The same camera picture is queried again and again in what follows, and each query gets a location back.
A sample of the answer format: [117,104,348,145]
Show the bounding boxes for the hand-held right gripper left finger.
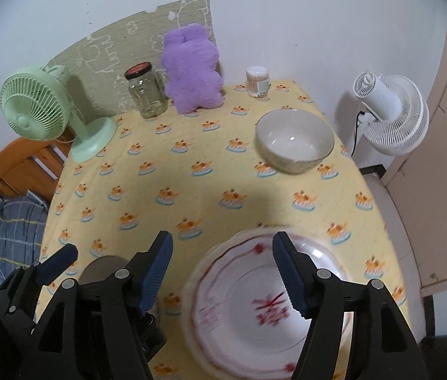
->
[15,230,174,380]

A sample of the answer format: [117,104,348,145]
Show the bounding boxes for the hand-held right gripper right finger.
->
[272,231,430,380]

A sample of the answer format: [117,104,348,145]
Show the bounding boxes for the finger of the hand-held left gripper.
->
[36,243,79,286]

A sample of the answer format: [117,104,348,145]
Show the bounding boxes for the white plate with yellow flowers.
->
[182,227,357,380]

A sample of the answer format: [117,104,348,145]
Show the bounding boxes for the white plate with red pattern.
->
[190,234,353,380]

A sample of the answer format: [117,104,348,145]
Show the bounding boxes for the beige floral bowl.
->
[255,109,334,175]

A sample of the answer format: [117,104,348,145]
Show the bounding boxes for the blue plaid blanket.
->
[0,190,48,278]

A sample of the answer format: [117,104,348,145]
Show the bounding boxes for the yellow printed tablecloth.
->
[35,81,408,380]

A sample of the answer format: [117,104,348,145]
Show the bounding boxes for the green desk fan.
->
[1,65,117,163]

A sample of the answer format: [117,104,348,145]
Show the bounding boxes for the glass jar with dark lid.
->
[124,62,167,119]

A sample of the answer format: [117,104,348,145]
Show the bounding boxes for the beige door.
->
[382,8,447,297]

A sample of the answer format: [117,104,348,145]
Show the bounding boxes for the white desk fan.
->
[352,72,429,156]

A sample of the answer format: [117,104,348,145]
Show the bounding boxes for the cotton swab container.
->
[246,66,272,98]

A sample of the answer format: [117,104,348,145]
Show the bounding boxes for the purple plush toy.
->
[161,24,224,113]

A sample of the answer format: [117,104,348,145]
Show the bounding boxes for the black fan cable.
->
[350,111,367,157]

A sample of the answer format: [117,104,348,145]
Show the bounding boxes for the green patterned wall mat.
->
[47,0,222,115]

